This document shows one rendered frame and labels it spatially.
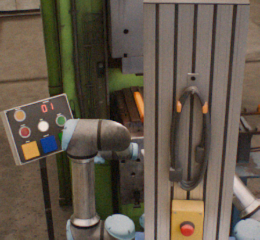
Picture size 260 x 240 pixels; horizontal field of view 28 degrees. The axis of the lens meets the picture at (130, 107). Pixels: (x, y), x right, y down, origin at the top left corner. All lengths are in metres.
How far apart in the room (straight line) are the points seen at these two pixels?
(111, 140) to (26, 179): 2.38
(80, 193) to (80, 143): 0.21
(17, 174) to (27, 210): 0.49
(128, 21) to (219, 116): 1.36
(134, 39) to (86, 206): 1.00
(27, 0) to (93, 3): 5.38
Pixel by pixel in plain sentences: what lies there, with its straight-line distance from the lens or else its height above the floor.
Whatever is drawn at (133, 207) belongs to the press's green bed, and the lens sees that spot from 3.12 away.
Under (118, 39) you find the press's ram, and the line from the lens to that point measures 2.64.
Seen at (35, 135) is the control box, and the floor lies 1.06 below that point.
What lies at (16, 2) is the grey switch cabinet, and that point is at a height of 0.22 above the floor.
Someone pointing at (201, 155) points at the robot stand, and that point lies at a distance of 1.38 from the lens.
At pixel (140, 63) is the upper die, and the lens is 2.70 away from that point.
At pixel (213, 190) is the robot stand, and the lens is 1.47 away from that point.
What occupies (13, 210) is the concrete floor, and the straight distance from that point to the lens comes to 3.90.
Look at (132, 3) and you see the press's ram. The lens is 2.59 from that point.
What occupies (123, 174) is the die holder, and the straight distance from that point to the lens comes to 2.95.
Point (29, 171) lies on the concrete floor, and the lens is 4.27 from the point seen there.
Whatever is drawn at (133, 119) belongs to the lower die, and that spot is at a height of 0.99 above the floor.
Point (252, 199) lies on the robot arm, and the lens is 2.15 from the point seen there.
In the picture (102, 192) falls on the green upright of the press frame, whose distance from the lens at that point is 3.26.
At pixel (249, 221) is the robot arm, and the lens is 2.09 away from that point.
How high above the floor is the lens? 2.37
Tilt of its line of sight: 28 degrees down
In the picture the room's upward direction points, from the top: 1 degrees counter-clockwise
